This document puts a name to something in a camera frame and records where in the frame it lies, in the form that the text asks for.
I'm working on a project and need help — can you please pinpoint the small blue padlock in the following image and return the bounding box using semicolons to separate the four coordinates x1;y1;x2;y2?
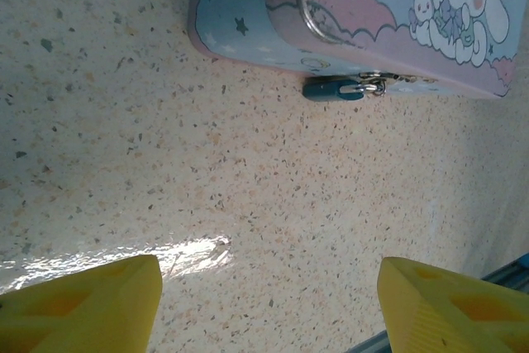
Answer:
302;75;388;104

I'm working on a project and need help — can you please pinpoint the pastel cartoon tin box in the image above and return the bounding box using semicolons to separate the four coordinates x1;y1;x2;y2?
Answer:
188;0;520;100

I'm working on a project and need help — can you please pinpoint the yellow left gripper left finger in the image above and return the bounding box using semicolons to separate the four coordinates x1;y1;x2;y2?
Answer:
0;255;163;353

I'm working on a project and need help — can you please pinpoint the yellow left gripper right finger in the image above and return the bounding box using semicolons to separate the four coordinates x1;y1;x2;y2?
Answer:
377;256;529;353

